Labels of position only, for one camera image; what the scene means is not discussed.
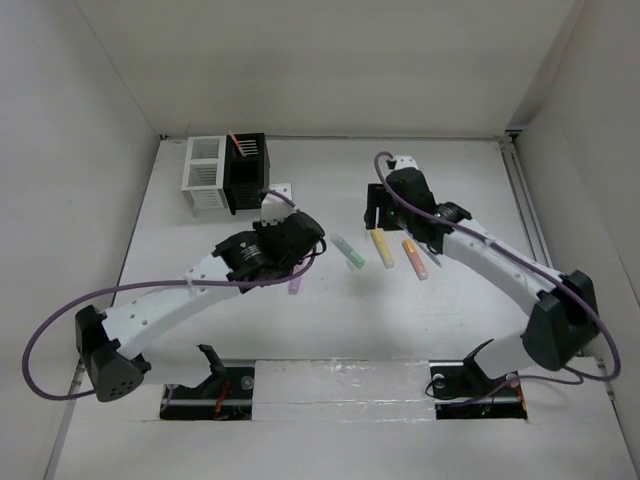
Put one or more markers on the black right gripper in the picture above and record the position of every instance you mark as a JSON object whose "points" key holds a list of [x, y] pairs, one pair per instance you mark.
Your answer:
{"points": [[376, 198]]}

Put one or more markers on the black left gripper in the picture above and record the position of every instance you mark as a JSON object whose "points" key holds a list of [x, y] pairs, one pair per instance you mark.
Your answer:
{"points": [[262, 231]]}

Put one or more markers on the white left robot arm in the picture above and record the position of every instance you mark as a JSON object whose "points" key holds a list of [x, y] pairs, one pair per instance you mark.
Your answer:
{"points": [[111, 342]]}

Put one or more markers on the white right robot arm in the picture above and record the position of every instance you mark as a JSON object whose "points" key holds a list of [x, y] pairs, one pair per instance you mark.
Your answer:
{"points": [[559, 307]]}

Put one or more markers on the yellow highlighter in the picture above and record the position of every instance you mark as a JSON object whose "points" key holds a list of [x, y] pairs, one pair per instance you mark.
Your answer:
{"points": [[382, 248]]}

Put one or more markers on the purple highlighter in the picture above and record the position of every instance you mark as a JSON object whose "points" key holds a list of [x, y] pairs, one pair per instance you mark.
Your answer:
{"points": [[295, 283]]}

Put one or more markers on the orange highlighter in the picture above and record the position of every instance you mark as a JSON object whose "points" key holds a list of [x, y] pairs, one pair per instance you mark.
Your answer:
{"points": [[410, 250]]}

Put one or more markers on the green highlighter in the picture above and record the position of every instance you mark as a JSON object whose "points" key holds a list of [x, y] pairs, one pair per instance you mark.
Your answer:
{"points": [[347, 250]]}

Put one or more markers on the blue pen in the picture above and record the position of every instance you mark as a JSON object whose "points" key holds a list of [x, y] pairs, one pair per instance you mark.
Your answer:
{"points": [[432, 256]]}

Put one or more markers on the black slatted pen holder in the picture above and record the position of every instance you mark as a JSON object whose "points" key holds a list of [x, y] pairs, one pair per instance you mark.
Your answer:
{"points": [[246, 177]]}

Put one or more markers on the white slatted pen holder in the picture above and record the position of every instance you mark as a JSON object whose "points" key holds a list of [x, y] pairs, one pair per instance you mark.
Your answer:
{"points": [[203, 173]]}

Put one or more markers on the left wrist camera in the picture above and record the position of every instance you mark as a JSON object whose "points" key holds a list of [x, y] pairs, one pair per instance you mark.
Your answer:
{"points": [[274, 209]]}

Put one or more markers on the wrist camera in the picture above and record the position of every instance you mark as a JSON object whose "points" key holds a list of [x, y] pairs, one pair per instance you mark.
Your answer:
{"points": [[274, 209], [401, 162]]}

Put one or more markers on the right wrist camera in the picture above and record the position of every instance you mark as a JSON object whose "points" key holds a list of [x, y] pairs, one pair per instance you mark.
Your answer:
{"points": [[401, 162]]}

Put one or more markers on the aluminium rail right side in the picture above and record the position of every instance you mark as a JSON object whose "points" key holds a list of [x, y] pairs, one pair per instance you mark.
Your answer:
{"points": [[523, 199]]}

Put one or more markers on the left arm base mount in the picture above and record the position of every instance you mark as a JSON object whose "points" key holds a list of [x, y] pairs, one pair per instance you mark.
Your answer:
{"points": [[225, 394]]}

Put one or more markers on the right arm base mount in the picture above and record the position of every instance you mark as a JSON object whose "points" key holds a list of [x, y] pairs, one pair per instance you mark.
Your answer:
{"points": [[461, 391]]}

